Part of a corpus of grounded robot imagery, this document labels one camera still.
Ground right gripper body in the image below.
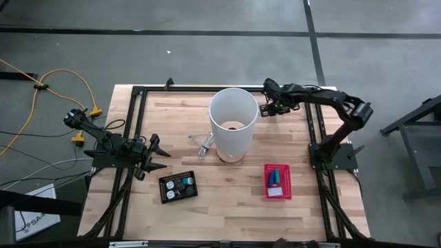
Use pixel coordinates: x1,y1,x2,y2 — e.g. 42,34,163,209
259,85,301,118

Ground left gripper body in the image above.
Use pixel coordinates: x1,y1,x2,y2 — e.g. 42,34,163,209
116,136,155,171

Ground black plastic basket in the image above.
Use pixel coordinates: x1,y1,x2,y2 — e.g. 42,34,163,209
158,170,199,205

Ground white shade wooden base lamp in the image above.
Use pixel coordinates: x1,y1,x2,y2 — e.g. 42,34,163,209
207,87,260,165

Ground red plastic basket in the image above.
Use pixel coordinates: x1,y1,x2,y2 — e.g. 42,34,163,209
263,163,292,201

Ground black angled support bar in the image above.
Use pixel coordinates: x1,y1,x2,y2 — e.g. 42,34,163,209
0,189,83,218

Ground white sign board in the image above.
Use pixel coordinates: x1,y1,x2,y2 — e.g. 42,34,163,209
13,183,61,242

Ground dark metal stand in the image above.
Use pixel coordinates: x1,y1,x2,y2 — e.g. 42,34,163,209
380,94,441,200

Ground black floor bar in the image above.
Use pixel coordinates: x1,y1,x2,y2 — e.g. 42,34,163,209
0,71,39,82

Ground clear coiled cable bundle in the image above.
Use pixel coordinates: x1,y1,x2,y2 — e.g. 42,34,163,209
188,132,214,160

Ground yellow extension cable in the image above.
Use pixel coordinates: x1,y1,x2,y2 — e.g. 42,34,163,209
0,58,104,158

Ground black aluminium table frame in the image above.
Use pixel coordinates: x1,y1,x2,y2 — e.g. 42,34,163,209
78,85,371,248

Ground black rest post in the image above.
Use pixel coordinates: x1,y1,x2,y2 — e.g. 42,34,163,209
347,145,365,160

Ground white floor cable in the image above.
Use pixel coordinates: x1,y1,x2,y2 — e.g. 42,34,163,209
0,157,94,191

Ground thin black floor cable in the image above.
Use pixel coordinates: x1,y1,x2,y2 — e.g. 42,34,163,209
0,130,68,138
0,170,93,189

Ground grey post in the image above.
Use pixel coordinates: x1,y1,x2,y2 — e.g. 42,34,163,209
0,205,17,246

